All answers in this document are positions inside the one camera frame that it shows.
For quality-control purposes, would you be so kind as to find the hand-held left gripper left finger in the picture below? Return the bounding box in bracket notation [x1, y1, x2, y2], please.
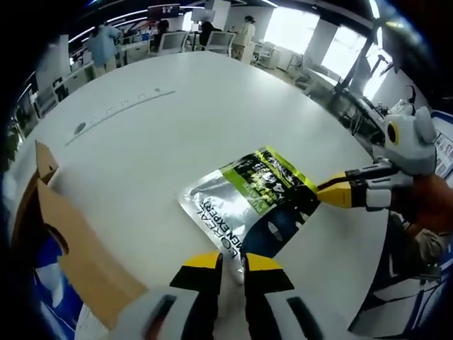
[113, 249, 224, 340]

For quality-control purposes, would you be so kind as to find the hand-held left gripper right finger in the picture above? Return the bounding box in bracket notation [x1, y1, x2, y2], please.
[243, 251, 343, 340]

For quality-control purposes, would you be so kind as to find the brown cardboard shoe box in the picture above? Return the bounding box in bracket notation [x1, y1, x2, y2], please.
[10, 140, 151, 332]

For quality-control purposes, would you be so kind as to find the silver green soft pouch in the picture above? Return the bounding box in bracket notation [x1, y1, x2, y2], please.
[176, 144, 321, 286]

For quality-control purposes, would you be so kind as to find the person's right hand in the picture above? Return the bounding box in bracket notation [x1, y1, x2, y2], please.
[391, 175, 453, 234]

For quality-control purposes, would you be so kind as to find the white mesh office chair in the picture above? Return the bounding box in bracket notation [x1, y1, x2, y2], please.
[159, 31, 188, 54]
[207, 30, 236, 56]

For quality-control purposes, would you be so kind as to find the hanging dark display screen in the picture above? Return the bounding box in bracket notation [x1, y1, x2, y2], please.
[147, 4, 181, 17]

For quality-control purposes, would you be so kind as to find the black frame side desk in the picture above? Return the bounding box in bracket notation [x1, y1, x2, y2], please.
[328, 79, 389, 146]

